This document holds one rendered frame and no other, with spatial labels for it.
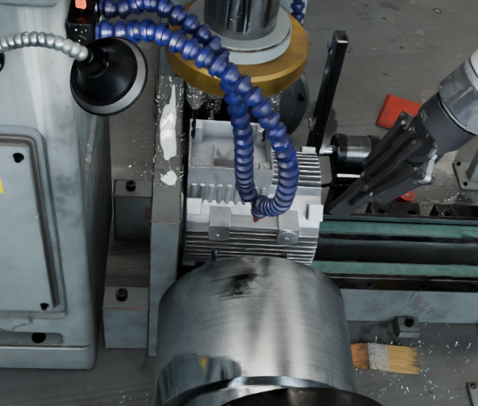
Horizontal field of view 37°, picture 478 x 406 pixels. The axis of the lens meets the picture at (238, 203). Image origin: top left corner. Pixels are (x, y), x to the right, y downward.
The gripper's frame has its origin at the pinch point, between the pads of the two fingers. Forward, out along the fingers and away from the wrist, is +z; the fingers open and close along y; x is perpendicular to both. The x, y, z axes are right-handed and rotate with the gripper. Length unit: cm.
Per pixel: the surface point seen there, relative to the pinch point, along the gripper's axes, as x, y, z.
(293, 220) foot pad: -5.9, 2.0, 6.6
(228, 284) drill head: -19.2, 19.6, 4.8
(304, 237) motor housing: -2.4, 2.5, 8.3
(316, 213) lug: -3.4, 1.3, 4.2
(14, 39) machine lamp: -54, 22, -16
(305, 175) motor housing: -5.4, -4.7, 3.4
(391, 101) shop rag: 36, -59, 13
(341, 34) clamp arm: -9.1, -19.7, -11.7
